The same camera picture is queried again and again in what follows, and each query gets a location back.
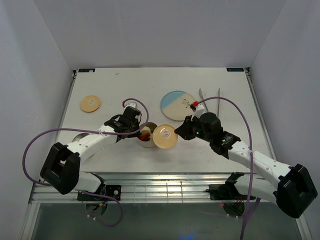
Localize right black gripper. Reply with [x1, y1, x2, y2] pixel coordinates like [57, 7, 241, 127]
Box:
[175, 114, 213, 143]

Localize rice ball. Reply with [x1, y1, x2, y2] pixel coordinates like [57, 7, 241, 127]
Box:
[140, 126, 151, 136]

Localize wooden lid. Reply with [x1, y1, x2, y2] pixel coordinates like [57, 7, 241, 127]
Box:
[152, 124, 178, 149]
[80, 95, 101, 113]

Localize red sausage piece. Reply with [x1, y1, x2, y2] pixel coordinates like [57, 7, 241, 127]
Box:
[139, 133, 151, 141]

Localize ceramic food plate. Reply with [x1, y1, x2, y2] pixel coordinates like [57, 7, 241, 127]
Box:
[160, 90, 196, 121]

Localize steel lunch bowl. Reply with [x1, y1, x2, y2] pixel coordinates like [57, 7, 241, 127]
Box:
[138, 122, 157, 148]
[72, 132, 88, 142]

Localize steel tongs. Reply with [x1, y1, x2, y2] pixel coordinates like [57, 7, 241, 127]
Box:
[198, 88, 221, 118]

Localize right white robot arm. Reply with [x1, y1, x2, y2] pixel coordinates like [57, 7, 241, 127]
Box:
[174, 112, 318, 219]

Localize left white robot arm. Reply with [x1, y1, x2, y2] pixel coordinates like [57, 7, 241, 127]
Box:
[40, 102, 141, 200]

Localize left blue label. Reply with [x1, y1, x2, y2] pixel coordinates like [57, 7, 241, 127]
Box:
[78, 68, 96, 73]

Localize blue label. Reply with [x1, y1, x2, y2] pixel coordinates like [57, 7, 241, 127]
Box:
[78, 68, 96, 73]
[226, 67, 245, 72]

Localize right blue label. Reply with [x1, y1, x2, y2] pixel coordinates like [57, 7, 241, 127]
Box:
[226, 67, 245, 72]

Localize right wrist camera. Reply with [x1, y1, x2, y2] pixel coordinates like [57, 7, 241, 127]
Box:
[190, 101, 206, 120]

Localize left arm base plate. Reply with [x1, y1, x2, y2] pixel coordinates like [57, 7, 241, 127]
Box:
[76, 184, 122, 202]

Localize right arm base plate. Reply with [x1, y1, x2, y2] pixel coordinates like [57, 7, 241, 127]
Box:
[205, 183, 247, 200]

